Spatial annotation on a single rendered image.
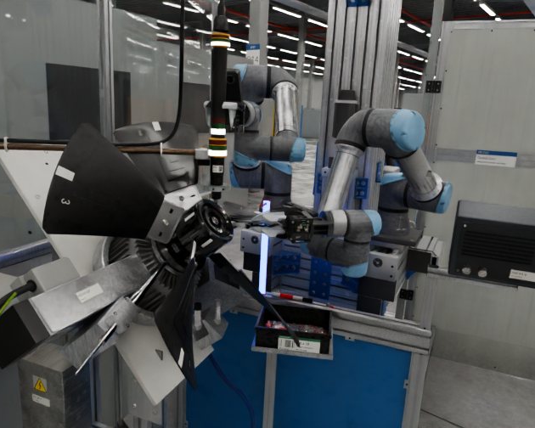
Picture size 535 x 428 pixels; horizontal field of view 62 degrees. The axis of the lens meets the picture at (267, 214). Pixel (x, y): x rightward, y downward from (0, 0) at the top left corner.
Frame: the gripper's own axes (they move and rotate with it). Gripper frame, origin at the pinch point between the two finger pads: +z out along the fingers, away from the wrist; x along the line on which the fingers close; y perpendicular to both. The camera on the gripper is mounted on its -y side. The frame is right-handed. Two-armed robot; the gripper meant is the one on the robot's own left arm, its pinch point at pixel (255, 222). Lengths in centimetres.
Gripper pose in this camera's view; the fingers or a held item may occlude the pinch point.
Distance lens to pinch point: 121.5
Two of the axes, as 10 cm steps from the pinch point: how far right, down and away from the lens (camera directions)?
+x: -0.7, 9.4, 3.3
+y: 2.5, 3.4, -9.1
